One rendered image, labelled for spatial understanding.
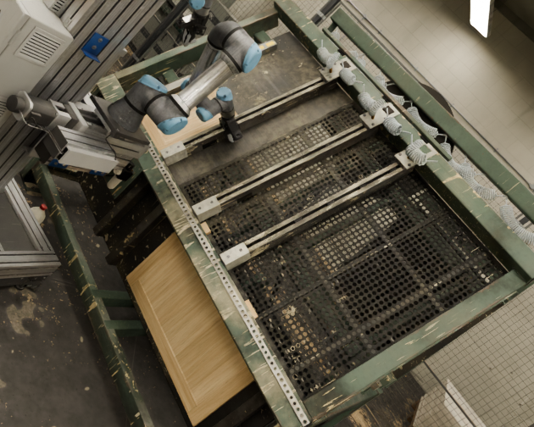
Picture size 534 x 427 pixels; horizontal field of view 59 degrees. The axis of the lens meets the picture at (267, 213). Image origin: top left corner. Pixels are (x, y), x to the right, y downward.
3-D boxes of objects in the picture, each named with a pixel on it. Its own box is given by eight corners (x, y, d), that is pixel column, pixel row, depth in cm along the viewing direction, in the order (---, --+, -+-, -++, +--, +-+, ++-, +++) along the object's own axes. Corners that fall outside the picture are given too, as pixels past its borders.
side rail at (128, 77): (119, 85, 291) (114, 73, 282) (274, 21, 315) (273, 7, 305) (123, 92, 289) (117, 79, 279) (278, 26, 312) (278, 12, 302)
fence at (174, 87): (131, 105, 275) (129, 101, 271) (273, 44, 295) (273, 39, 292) (134, 111, 273) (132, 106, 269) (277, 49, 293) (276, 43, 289)
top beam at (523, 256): (273, 13, 309) (273, -1, 301) (286, 8, 312) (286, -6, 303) (522, 288, 210) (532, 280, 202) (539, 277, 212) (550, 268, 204)
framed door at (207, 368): (128, 277, 271) (125, 277, 269) (194, 216, 257) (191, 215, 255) (196, 425, 231) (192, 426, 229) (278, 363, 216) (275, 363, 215)
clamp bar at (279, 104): (161, 156, 255) (149, 127, 235) (344, 71, 281) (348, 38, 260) (169, 169, 251) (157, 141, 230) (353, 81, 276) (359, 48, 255)
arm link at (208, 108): (190, 108, 231) (208, 97, 234) (204, 126, 230) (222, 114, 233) (190, 101, 223) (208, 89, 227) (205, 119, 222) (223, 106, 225)
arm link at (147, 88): (136, 95, 209) (156, 73, 205) (154, 117, 208) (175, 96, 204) (120, 91, 197) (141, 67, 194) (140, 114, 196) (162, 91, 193)
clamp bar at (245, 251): (219, 257, 224) (212, 234, 203) (419, 152, 249) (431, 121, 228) (229, 274, 220) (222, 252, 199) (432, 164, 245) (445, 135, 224)
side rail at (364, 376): (301, 405, 196) (302, 401, 186) (503, 278, 219) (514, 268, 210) (312, 424, 192) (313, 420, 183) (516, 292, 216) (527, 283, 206)
